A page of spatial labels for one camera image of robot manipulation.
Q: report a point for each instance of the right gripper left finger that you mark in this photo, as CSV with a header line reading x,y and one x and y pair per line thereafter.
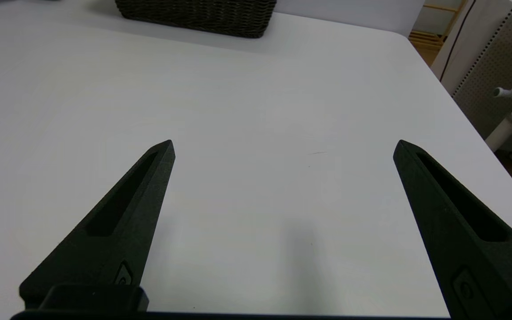
x,y
114,240

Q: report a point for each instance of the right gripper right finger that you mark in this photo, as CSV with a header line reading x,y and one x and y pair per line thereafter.
x,y
465,240

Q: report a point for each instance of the white perforated partition panel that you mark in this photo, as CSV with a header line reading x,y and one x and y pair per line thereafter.
x,y
496,49

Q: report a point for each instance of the dark brown wicker basket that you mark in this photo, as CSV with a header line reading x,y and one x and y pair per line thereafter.
x,y
202,15

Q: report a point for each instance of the light wooden frame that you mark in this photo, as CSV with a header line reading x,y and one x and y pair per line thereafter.
x,y
434,35

